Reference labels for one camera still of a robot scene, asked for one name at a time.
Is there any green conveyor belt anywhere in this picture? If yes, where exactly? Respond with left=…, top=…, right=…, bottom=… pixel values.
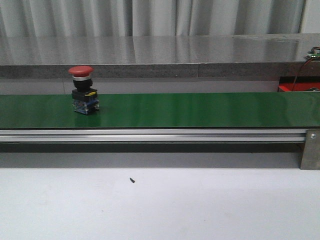
left=0, top=92, right=320, bottom=129

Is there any grey curtain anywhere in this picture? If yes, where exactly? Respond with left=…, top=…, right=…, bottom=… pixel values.
left=0, top=0, right=305, bottom=37

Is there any grey stone counter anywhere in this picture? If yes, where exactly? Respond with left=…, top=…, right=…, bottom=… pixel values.
left=0, top=33, right=320, bottom=79

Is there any red and black wire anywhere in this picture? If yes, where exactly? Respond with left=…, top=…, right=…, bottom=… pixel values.
left=291, top=46, right=320, bottom=93

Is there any small green circuit board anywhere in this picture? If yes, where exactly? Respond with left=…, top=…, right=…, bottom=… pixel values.
left=305, top=47, right=320, bottom=60

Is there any metal conveyor support bracket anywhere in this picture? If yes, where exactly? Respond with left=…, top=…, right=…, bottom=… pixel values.
left=300, top=129, right=320, bottom=170

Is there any red mushroom push button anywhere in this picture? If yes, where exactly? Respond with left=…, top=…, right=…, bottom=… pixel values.
left=68, top=65, right=100, bottom=115

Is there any red bin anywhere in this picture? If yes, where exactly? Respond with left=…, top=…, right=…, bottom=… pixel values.
left=278, top=76, right=320, bottom=92

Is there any aluminium conveyor side rail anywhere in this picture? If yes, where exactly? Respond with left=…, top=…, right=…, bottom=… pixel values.
left=0, top=128, right=307, bottom=143

